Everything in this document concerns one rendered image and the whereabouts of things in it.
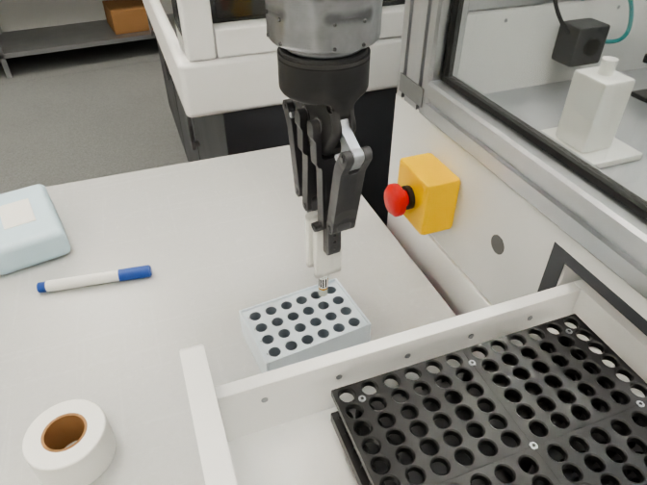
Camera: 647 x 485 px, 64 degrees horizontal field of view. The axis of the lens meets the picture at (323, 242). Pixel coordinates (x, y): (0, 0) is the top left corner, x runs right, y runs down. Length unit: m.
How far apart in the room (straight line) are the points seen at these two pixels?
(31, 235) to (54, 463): 0.35
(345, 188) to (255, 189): 0.43
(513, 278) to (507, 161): 0.12
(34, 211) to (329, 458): 0.56
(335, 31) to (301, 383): 0.26
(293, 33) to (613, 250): 0.30
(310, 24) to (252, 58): 0.62
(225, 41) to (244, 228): 0.36
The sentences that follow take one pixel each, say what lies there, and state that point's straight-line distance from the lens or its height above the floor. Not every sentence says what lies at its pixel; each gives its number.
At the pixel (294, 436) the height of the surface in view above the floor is 0.84.
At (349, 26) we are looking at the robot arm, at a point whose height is 1.11.
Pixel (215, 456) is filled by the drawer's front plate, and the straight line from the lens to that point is 0.34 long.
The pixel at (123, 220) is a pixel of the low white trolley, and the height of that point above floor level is 0.76.
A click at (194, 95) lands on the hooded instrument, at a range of 1.01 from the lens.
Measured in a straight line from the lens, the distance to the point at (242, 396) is 0.41.
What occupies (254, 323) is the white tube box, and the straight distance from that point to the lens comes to 0.59.
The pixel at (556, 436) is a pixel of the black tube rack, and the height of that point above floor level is 0.90.
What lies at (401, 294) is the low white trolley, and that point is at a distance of 0.67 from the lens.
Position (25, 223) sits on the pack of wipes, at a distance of 0.81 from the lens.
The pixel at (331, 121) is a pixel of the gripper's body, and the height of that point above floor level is 1.04.
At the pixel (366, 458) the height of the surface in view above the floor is 0.90.
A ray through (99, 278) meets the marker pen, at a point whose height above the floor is 0.77.
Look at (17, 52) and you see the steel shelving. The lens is 3.90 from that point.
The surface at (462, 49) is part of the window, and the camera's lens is 0.62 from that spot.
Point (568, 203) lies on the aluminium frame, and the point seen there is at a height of 0.97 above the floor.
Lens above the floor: 1.22
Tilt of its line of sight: 38 degrees down
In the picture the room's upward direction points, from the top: straight up
